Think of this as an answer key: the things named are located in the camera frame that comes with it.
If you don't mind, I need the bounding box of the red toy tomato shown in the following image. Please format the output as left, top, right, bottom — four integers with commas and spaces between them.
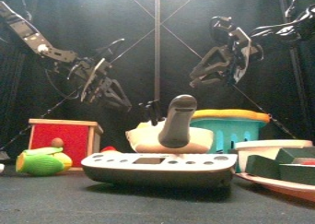
101, 146, 121, 154

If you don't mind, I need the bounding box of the wooden box with red side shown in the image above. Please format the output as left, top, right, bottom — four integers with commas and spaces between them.
27, 118, 105, 171

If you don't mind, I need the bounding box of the teal basket with yellow rim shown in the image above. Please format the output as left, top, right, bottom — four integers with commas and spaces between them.
189, 108, 273, 155

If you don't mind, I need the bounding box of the brown toy egg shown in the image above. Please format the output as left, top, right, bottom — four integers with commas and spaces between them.
51, 137, 66, 149

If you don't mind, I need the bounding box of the white bowl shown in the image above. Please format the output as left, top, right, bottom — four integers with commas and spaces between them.
233, 138, 315, 174

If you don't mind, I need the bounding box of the white toy scale with buttons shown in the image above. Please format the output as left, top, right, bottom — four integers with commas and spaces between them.
80, 152, 241, 189

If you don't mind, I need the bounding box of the bright green toy vegetable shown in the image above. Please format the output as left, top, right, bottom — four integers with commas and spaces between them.
15, 153, 67, 177

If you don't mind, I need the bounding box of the green toy block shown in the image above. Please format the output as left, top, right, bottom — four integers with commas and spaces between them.
245, 154, 283, 180
275, 147, 315, 165
279, 162, 315, 186

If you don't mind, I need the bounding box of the pink tray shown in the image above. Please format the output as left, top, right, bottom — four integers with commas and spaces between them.
235, 171, 315, 203

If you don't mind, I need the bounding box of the frame pole bracket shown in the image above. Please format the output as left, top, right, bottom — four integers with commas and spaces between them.
138, 100, 165, 126

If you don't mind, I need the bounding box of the thin metal frame pole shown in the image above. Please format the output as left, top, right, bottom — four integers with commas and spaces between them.
154, 0, 162, 101

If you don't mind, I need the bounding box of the black frame post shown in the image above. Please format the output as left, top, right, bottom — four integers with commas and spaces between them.
279, 0, 311, 137

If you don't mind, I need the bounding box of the white toy with grey handle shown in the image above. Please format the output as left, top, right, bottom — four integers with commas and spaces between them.
125, 94, 215, 155

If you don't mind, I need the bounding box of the frame corner bracket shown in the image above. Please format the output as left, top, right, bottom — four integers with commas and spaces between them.
0, 149, 12, 161

